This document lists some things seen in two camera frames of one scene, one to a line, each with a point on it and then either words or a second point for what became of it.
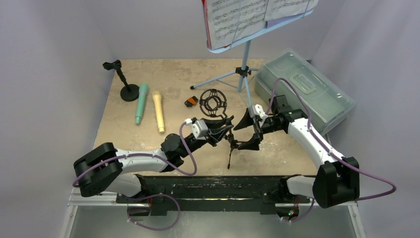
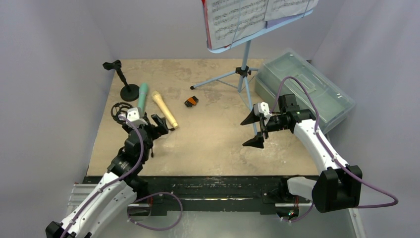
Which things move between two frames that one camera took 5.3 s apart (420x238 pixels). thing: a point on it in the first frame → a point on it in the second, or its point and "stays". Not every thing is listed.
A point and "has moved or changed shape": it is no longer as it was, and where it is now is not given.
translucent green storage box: [327, 101] stays
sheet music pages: [228, 21] stays
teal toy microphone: [143, 92] stays
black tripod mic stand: [214, 102] → [156, 126]
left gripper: [219, 128] → [157, 131]
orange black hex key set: [192, 101] stays
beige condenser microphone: [157, 97] has moved or changed shape
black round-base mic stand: [130, 92] stays
